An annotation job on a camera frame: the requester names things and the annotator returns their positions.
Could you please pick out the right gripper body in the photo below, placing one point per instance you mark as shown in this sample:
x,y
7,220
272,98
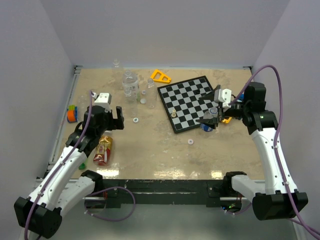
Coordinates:
x,y
236,111

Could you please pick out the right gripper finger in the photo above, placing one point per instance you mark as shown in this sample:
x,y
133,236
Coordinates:
x,y
212,96
208,123

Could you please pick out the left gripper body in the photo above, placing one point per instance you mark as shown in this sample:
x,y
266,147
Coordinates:
x,y
108,123

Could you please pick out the blue label clear bottle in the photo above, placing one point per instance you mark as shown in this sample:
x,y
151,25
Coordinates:
x,y
212,112

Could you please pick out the brown tea bottle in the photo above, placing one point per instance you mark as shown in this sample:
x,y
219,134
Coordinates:
x,y
103,150

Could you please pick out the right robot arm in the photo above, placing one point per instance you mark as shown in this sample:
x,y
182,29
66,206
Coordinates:
x,y
278,197

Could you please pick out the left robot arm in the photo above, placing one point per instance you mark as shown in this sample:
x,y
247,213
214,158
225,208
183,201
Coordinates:
x,y
43,210

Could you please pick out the lying clear bottle yellow cap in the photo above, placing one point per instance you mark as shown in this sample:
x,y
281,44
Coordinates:
x,y
83,102

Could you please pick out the small clear bottle front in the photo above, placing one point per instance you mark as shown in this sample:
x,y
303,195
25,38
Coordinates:
x,y
131,108

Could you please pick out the labelled clear water bottle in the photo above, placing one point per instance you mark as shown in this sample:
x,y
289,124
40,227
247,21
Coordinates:
x,y
130,81

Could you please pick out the clear bottle near board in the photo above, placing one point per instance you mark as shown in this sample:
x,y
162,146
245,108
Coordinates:
x,y
151,93

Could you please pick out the green plastic bottle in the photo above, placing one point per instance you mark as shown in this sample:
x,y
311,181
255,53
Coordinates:
x,y
82,166

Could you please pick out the clear bottle back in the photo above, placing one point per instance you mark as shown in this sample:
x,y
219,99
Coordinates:
x,y
117,72

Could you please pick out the coloured toy blocks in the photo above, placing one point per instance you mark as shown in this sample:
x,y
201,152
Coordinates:
x,y
226,120

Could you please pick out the orange blue toy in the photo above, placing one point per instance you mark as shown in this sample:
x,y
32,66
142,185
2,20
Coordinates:
x,y
72,114

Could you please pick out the black white chessboard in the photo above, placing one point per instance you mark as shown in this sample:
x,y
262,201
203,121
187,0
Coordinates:
x,y
182,97

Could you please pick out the cream chess piece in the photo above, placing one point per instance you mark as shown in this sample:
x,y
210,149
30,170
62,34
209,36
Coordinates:
x,y
173,113

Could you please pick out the yellow triangular toy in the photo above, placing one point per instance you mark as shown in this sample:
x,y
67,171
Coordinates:
x,y
160,77

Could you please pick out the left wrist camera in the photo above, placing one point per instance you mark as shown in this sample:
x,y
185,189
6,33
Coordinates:
x,y
102,98

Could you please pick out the aluminium rail frame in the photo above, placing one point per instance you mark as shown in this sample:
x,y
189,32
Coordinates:
x,y
59,135

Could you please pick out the black base frame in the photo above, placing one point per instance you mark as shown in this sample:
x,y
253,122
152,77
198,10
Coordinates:
x,y
210,193

